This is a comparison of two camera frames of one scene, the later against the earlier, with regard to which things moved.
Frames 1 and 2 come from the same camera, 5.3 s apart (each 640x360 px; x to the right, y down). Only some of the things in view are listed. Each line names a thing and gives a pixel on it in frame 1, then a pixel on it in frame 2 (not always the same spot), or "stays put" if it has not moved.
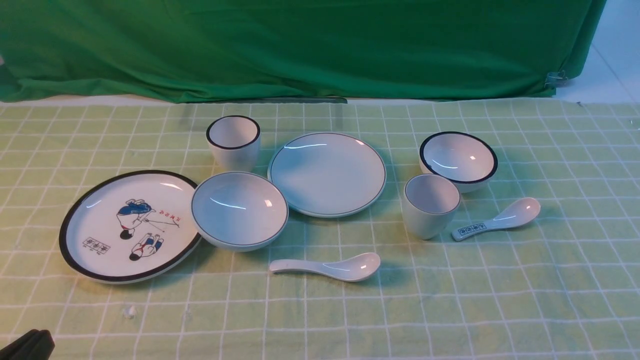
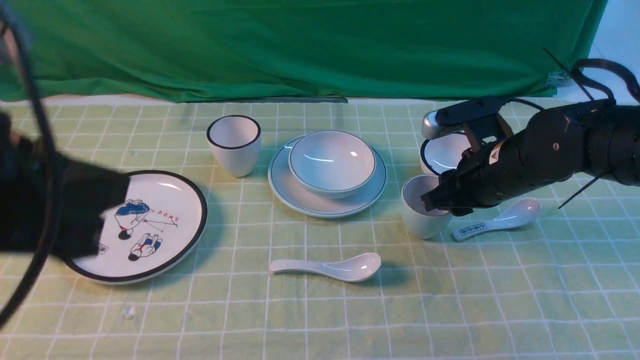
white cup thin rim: x=429 y=204 stays put
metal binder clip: x=556 y=78 stays put
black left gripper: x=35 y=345 → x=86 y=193
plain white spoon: x=352 y=267 stays put
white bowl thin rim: x=238 y=211 → x=332 y=164
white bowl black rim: x=468 y=160 stays put
